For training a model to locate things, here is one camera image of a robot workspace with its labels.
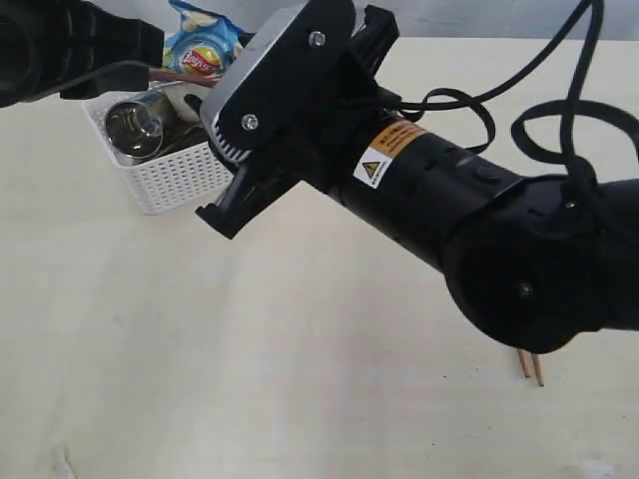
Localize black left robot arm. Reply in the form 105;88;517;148
1;1;165;108

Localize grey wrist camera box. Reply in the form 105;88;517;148
200;1;356;164

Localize brown wooden chopstick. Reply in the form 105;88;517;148
531;354;545;387

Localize dark wooden spoon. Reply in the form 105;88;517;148
149;68;223;88

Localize speckled ceramic floral bowl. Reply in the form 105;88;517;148
162;79;221;124

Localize white plastic woven basket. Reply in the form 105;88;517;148
81;92;232;215

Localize light wooden chopstick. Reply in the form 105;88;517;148
517;349;532;378

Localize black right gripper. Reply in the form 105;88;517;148
196;5;399;240

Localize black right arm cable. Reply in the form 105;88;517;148
383;0;639;211

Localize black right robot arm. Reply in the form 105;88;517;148
195;1;638;354

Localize blue Lays chip bag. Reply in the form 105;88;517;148
163;1;245;77

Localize stainless steel cup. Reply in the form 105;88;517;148
104;92;178;161

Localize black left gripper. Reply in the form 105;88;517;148
29;1;165;100

